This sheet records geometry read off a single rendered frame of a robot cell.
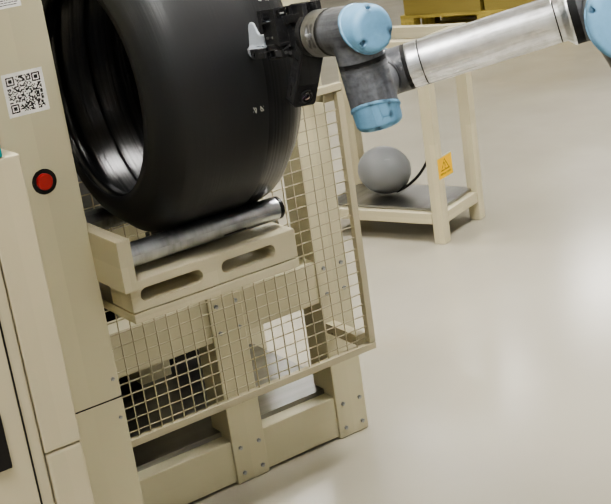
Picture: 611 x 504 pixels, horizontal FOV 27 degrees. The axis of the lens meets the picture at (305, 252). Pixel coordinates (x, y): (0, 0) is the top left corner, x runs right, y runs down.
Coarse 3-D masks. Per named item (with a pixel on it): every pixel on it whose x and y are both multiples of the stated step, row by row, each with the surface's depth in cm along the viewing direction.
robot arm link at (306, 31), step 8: (312, 16) 194; (304, 24) 195; (312, 24) 193; (304, 32) 194; (312, 32) 192; (304, 40) 195; (312, 40) 194; (312, 48) 195; (320, 56) 196; (328, 56) 195
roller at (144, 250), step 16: (240, 208) 237; (256, 208) 238; (272, 208) 239; (192, 224) 232; (208, 224) 233; (224, 224) 234; (240, 224) 236; (256, 224) 238; (144, 240) 227; (160, 240) 228; (176, 240) 229; (192, 240) 231; (208, 240) 233; (144, 256) 226; (160, 256) 228
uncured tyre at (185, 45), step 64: (64, 0) 249; (128, 0) 211; (192, 0) 212; (256, 0) 218; (64, 64) 256; (128, 64) 264; (192, 64) 210; (256, 64) 217; (128, 128) 263; (192, 128) 213; (256, 128) 220; (128, 192) 237; (192, 192) 222; (256, 192) 234
